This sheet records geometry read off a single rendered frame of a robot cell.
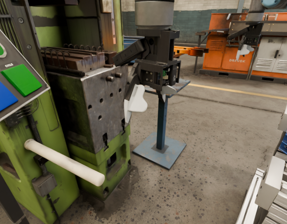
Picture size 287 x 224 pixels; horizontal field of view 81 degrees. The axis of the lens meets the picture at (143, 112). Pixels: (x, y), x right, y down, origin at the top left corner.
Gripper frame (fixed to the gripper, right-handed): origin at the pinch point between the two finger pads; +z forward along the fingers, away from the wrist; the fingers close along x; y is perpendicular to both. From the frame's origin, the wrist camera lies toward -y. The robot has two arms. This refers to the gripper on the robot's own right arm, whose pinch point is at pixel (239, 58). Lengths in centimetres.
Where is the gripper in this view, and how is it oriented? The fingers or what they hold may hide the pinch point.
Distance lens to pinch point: 124.4
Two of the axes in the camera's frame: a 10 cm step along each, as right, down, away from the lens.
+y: 7.5, 3.2, -5.7
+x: 6.6, -3.6, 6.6
